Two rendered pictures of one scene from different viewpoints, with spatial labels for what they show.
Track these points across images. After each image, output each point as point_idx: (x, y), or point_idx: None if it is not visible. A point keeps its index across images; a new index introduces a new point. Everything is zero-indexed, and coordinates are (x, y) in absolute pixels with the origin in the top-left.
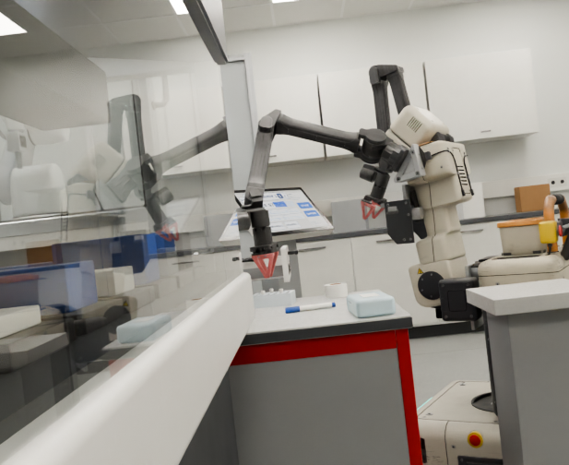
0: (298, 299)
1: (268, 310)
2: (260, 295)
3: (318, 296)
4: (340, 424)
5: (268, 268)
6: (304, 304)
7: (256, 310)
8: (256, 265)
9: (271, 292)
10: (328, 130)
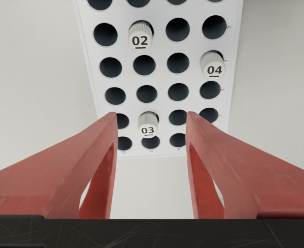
0: (289, 114)
1: (0, 71)
2: (80, 35)
3: (303, 167)
4: None
5: (90, 188)
6: (124, 161)
7: (16, 8)
8: (48, 148)
9: (200, 66)
10: None
